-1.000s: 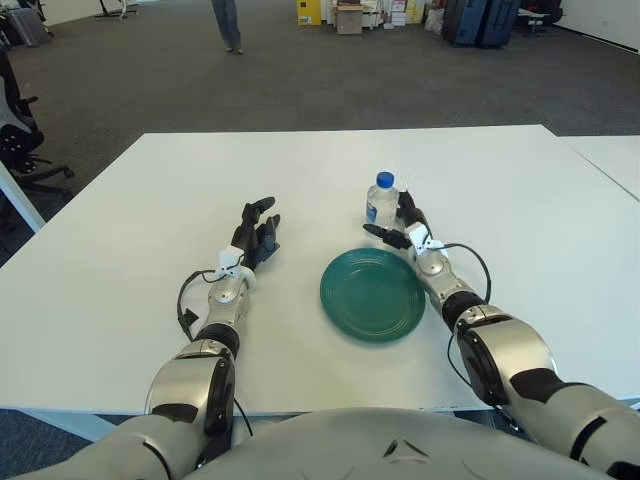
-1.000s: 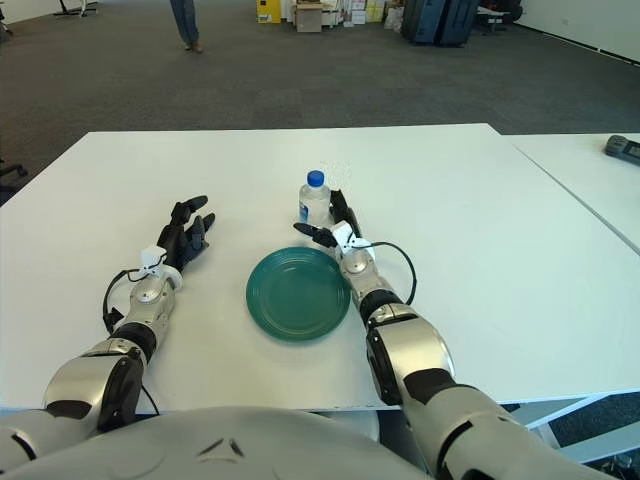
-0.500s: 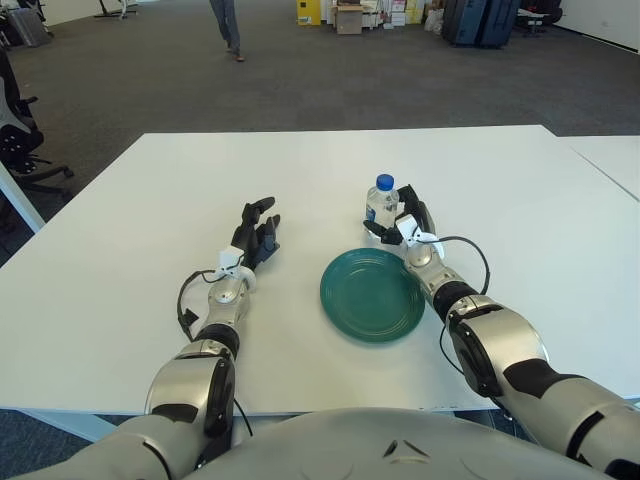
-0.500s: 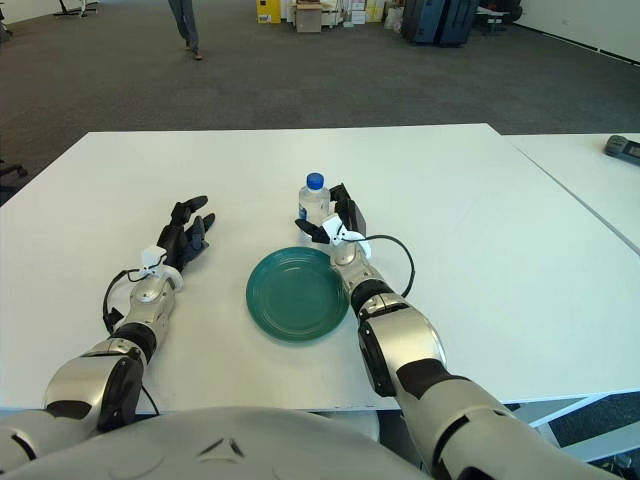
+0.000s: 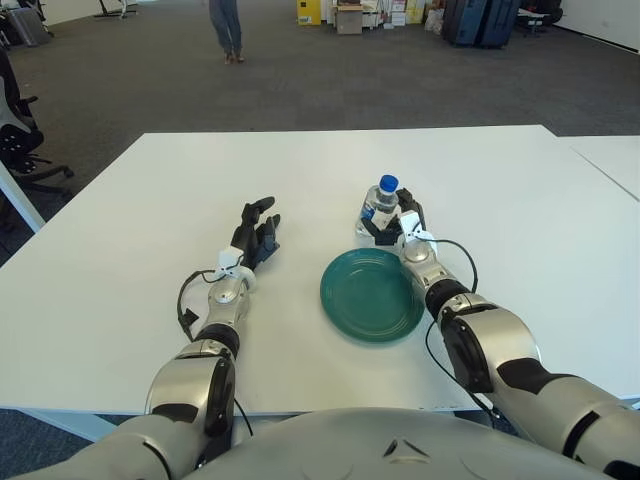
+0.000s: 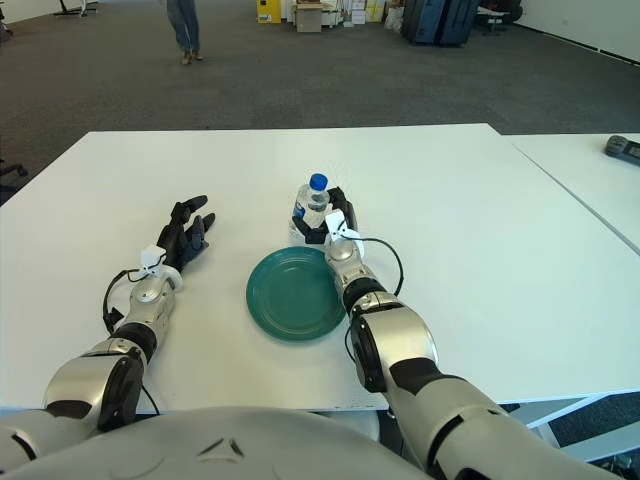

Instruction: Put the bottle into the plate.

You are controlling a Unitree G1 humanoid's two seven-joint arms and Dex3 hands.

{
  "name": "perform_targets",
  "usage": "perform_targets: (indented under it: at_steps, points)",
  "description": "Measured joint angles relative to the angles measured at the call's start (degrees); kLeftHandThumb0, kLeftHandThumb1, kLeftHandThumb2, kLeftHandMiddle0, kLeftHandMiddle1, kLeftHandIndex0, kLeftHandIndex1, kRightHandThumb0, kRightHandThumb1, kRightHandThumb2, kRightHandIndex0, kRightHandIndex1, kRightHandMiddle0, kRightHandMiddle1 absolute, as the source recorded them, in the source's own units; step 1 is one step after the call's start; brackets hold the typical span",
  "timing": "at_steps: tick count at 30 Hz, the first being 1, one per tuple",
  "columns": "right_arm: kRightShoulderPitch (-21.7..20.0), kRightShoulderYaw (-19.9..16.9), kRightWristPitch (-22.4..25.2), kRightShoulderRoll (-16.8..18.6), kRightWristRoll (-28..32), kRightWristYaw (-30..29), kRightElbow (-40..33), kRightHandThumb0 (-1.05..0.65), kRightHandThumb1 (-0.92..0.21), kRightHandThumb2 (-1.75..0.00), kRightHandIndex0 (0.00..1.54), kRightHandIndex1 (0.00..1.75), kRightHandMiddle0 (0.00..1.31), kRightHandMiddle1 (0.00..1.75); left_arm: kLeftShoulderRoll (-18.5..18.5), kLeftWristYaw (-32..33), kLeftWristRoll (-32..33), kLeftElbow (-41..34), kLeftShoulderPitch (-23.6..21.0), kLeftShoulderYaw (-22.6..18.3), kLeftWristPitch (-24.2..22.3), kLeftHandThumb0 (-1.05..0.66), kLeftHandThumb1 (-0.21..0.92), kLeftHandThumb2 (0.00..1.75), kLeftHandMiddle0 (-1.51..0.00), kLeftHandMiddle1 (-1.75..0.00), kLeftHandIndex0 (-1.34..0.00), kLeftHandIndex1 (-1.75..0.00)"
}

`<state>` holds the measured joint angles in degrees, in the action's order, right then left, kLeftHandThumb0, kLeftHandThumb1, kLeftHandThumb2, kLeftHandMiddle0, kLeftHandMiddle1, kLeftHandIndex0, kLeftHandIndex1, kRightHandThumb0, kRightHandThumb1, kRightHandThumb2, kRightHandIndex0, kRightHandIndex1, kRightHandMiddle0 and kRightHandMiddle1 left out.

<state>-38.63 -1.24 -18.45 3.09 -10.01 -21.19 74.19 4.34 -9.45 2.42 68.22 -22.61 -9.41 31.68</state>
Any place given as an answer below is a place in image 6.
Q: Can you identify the dark blue suitcase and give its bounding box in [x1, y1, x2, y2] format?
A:
[438, 0, 477, 49]
[402, 0, 446, 46]

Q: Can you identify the walking person in jeans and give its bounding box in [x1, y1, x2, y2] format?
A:
[166, 0, 205, 65]

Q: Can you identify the grey robot torso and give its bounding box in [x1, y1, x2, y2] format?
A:
[0, 407, 436, 480]

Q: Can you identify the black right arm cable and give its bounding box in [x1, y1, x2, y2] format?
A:
[362, 237, 405, 296]

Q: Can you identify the white table frame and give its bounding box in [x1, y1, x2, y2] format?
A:
[492, 389, 640, 464]

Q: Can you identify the clear bottle blue cap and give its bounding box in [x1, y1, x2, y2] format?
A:
[288, 172, 332, 244]

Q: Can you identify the white background desk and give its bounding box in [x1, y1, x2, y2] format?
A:
[477, 4, 512, 36]

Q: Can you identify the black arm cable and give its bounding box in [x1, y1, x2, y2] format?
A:
[102, 268, 146, 334]
[362, 237, 405, 296]

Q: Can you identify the stack of white boxes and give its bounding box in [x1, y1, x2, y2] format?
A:
[282, 0, 406, 31]

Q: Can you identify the yellow box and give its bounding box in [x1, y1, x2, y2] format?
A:
[256, 0, 282, 25]

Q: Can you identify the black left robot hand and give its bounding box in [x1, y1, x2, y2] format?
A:
[158, 194, 217, 274]

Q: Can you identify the green round plate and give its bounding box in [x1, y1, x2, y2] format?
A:
[245, 245, 351, 344]

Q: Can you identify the brown cardboard box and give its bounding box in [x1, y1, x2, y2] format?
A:
[295, 2, 323, 34]

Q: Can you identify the black office chair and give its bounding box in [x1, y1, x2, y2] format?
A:
[0, 157, 29, 192]

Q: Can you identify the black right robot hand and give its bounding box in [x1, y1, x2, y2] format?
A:
[289, 186, 359, 246]

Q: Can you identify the dark handheld device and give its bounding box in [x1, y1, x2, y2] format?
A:
[603, 134, 640, 166]

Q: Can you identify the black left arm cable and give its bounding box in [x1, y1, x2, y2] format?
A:
[102, 268, 146, 334]

